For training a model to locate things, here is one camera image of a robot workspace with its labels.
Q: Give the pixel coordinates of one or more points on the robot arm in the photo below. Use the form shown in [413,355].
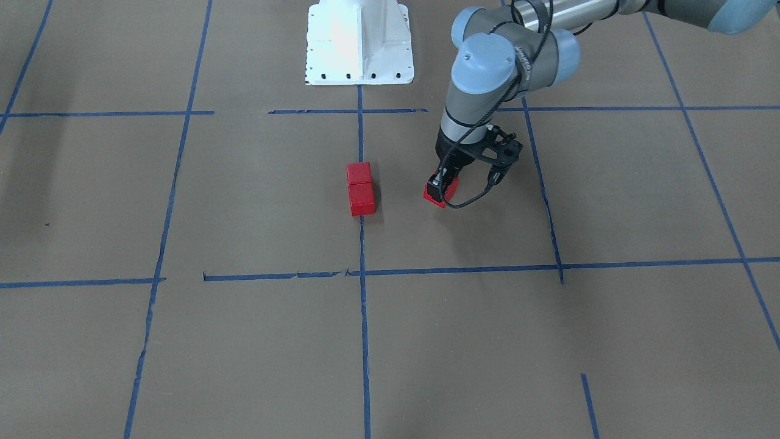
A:
[526,46]

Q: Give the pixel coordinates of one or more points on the red block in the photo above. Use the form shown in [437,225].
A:
[362,200]
[432,192]
[359,173]

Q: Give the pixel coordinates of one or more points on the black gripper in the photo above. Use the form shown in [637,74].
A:
[449,158]

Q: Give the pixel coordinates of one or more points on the white camera pedestal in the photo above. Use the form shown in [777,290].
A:
[358,42]

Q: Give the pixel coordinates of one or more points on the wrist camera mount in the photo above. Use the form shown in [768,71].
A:
[499,149]

